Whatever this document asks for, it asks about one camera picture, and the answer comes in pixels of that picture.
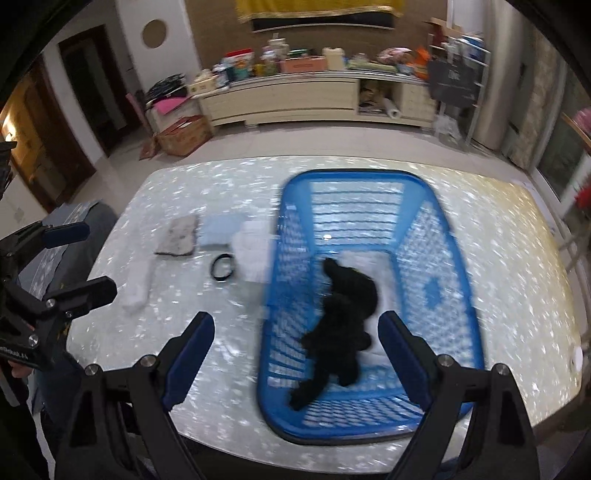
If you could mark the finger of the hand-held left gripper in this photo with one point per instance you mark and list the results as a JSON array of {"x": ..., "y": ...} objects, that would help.
[
  {"x": 69, "y": 233},
  {"x": 90, "y": 293}
]

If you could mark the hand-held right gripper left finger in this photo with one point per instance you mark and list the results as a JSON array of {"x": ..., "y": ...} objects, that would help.
[{"x": 184, "y": 369}]

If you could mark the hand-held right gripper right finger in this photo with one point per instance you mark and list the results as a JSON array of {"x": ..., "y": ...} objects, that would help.
[{"x": 406, "y": 364}]

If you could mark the blue plastic basket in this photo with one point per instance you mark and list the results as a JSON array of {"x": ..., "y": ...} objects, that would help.
[{"x": 369, "y": 304}]

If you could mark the black fluffy cloth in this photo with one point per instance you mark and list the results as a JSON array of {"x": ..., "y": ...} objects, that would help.
[{"x": 344, "y": 327}]

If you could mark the white cloth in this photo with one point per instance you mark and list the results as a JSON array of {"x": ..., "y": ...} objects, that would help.
[
  {"x": 369, "y": 270},
  {"x": 251, "y": 254}
]

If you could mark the blue patterned cushion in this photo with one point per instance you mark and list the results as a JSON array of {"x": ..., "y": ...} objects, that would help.
[{"x": 69, "y": 267}]

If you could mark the white sock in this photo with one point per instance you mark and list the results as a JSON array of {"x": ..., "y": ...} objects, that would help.
[{"x": 137, "y": 284}]

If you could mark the grey towel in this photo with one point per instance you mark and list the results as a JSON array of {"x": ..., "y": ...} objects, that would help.
[{"x": 178, "y": 237}]

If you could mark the black hair band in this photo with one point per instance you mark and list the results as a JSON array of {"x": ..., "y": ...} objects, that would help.
[{"x": 223, "y": 267}]

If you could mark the white folded cloth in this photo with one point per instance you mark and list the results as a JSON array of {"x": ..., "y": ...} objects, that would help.
[{"x": 251, "y": 254}]

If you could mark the light blue folded cloth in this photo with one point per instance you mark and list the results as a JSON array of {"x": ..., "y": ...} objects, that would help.
[{"x": 219, "y": 233}]

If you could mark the cardboard box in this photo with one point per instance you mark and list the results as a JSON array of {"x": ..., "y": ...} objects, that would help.
[{"x": 184, "y": 134}]

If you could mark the pink folder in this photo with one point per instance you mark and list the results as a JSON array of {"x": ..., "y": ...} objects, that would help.
[{"x": 168, "y": 105}]

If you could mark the tissue box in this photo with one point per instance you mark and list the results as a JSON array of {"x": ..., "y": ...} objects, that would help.
[{"x": 203, "y": 83}]

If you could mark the white paper roll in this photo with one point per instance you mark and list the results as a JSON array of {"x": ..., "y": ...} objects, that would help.
[{"x": 390, "y": 110}]

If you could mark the cream tv cabinet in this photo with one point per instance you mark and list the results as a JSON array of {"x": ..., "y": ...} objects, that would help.
[{"x": 300, "y": 99}]

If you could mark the orange flat box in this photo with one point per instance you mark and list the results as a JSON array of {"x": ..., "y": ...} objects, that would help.
[{"x": 300, "y": 64}]

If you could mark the white metal rack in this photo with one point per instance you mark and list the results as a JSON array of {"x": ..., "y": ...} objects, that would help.
[{"x": 466, "y": 83}]

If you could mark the dark hanging bag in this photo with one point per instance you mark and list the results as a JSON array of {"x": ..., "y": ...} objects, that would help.
[{"x": 452, "y": 78}]

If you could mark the white plastic jug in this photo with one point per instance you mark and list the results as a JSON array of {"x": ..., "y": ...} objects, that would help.
[{"x": 333, "y": 57}]

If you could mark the yellow wall cloth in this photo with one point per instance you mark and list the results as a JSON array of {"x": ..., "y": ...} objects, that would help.
[{"x": 318, "y": 9}]

